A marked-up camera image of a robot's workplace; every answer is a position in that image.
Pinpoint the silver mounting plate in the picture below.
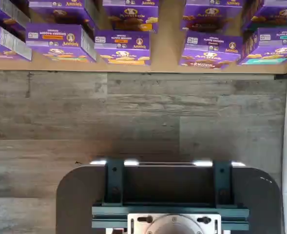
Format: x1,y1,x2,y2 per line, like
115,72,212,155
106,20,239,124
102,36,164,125
127,213,222,234

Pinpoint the dark robot base cart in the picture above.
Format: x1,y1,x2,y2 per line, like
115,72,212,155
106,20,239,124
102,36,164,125
56,159,282,234

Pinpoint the teal metal mounting frame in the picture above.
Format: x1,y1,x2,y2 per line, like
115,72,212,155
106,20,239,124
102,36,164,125
92,158,250,231

